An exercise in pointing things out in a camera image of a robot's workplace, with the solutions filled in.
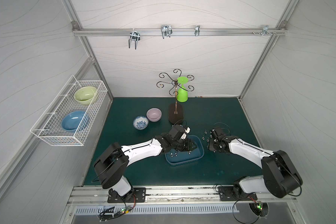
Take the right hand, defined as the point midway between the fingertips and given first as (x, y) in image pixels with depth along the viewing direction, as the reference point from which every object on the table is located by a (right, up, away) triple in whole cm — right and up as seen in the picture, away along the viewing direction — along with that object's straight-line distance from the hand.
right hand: (213, 145), depth 91 cm
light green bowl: (-76, +31, -16) cm, 84 cm away
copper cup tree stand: (-25, +23, +17) cm, 37 cm away
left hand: (-14, +2, -14) cm, 20 cm away
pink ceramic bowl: (-42, +20, +15) cm, 49 cm away
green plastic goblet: (-21, +35, +1) cm, 41 cm away
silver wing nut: (-6, +3, +5) cm, 8 cm away
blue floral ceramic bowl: (-51, +14, +12) cm, 55 cm away
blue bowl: (-76, +18, -26) cm, 82 cm away
